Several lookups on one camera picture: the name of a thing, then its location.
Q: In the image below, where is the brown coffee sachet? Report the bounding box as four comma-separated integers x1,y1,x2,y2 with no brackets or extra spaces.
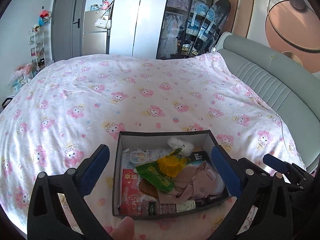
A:
142,200,196,217

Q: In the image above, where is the white plush cat toy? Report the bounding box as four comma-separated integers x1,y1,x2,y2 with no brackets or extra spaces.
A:
167,137,194,157

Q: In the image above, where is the round wall lamp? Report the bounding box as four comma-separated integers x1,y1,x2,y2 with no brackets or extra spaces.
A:
267,0,319,53

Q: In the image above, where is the grey green padded headboard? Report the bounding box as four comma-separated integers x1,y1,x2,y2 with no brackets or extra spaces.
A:
215,32,319,173

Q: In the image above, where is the red lucky booklet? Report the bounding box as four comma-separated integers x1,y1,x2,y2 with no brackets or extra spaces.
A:
120,168,144,216

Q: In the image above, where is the white wardrobe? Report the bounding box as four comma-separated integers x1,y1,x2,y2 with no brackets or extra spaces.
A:
82,0,172,60

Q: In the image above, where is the clear cartoon phone case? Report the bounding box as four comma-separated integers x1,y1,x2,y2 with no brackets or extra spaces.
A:
129,148,170,165

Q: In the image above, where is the dark display shelf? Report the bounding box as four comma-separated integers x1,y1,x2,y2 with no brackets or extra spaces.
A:
156,0,214,60

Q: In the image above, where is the pink cartoon print bedsheet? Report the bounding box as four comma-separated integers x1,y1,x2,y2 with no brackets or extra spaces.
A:
1,53,304,232

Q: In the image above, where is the white wire shelf rack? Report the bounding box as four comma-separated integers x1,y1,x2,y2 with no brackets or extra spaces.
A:
28,24,46,72

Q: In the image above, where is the black cardboard storage box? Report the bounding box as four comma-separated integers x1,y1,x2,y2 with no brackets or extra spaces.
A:
112,130,230,220

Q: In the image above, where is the grey door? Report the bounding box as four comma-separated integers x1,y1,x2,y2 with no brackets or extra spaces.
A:
51,0,86,62

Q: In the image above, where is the white handbag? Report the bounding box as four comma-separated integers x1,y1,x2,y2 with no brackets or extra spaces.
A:
94,6,112,29

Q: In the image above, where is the black screen protector box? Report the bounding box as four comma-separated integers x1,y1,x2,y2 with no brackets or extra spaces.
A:
190,151,210,165

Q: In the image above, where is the pink fabric underwear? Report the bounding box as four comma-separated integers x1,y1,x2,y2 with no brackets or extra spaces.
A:
158,161,225,204

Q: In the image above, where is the green yellow snack wrapper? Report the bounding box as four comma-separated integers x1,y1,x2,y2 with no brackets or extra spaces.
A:
136,154,190,193

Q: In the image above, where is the brown wooden comb with tassel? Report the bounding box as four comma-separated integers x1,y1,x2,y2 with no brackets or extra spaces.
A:
139,178,158,199

